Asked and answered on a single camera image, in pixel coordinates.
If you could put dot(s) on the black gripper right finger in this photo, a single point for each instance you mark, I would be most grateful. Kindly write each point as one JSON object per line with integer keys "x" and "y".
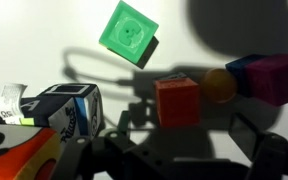
{"x": 247, "y": 133}

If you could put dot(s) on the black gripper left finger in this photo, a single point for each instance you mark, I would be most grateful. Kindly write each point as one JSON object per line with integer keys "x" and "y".
{"x": 124, "y": 120}

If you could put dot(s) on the orange block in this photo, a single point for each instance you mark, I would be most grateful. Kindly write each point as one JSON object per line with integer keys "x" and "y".
{"x": 178, "y": 103}

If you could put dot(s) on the magenta block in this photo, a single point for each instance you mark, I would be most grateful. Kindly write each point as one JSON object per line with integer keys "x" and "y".
{"x": 277, "y": 79}

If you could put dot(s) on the blue block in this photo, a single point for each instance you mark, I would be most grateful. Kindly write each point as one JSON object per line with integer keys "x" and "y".
{"x": 241, "y": 69}

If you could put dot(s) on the black soft cube white square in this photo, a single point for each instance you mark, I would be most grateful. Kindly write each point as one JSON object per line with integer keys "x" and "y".
{"x": 84, "y": 106}

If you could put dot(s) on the yellow ball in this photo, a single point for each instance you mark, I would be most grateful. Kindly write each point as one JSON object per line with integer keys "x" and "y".
{"x": 219, "y": 85}

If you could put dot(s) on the black soft cube with tag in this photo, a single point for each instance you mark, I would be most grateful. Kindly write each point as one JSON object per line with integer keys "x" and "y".
{"x": 30, "y": 111}

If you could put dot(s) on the orange soft cube with number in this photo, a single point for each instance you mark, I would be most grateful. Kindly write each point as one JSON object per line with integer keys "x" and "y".
{"x": 17, "y": 153}

